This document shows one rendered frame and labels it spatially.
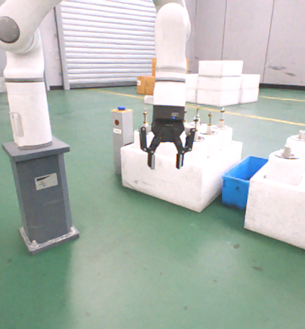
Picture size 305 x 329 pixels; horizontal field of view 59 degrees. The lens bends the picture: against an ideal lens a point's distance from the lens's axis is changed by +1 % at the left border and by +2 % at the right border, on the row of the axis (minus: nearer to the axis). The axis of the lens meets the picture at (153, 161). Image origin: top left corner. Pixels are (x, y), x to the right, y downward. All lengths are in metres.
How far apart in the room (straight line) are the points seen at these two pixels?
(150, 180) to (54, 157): 0.44
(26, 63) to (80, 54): 5.34
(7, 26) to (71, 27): 5.37
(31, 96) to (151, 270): 0.55
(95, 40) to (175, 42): 5.69
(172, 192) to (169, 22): 0.63
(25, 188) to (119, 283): 0.35
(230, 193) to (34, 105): 0.73
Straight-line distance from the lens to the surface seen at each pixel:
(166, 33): 0.62
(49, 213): 0.84
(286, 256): 0.90
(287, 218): 0.91
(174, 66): 0.62
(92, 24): 6.30
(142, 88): 4.97
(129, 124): 1.27
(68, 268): 0.81
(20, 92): 0.76
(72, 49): 6.07
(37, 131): 0.78
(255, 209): 0.92
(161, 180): 1.06
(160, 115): 0.61
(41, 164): 0.78
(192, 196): 1.00
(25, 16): 0.74
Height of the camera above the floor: 0.52
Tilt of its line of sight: 20 degrees down
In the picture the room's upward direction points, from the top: straight up
